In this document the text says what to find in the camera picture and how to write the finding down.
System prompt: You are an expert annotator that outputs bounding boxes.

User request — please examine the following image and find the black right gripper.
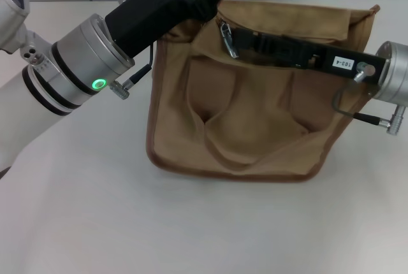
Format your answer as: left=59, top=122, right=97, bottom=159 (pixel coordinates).
left=231, top=27, right=386, bottom=81

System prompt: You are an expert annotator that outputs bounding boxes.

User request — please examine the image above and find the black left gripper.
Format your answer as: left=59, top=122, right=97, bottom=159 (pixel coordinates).
left=105, top=0, right=229, bottom=58

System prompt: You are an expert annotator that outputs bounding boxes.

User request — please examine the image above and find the silver metal zipper pull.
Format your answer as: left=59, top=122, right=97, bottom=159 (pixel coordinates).
left=219, top=20, right=240, bottom=59

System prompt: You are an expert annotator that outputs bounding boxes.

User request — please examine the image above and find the khaki canvas food bag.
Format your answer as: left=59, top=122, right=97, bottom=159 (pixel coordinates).
left=145, top=0, right=381, bottom=183

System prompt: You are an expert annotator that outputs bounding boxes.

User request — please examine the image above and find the right gripper cable with connectors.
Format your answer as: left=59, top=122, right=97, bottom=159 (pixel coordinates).
left=331, top=61, right=407, bottom=135

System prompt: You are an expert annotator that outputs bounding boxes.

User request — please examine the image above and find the gripper cable with connectors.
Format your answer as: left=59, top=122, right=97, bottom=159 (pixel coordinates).
left=331, top=61, right=407, bottom=135
left=110, top=0, right=156, bottom=99

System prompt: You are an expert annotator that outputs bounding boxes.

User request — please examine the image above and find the left gripper cable with connectors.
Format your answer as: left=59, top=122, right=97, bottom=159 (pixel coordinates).
left=110, top=0, right=156, bottom=99

